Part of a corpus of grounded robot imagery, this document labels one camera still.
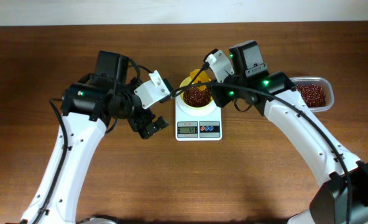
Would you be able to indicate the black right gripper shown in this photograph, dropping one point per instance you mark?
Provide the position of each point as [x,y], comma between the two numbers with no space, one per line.
[220,96]

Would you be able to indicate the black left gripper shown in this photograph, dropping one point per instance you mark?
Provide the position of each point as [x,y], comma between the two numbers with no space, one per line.
[145,125]

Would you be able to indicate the yellow plastic measuring scoop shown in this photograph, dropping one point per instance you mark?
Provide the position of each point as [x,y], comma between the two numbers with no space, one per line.
[199,76]

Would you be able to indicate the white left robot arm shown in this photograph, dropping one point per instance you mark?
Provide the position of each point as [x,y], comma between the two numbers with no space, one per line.
[84,118]

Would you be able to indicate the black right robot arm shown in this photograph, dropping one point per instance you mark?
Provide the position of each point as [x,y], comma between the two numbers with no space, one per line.
[340,174]

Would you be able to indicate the red beans in bowl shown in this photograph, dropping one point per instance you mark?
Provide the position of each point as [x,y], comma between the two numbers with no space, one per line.
[197,98]

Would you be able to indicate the white digital kitchen scale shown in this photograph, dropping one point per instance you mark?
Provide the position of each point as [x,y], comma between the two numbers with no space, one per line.
[203,124]

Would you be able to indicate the yellow plastic bowl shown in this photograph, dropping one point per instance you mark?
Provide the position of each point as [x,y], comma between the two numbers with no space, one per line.
[186,82]

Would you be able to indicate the red adzuki beans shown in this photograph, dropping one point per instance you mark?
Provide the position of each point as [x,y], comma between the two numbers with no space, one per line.
[313,95]

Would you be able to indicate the clear plastic food container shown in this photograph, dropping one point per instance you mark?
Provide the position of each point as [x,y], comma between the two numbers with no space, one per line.
[320,82]

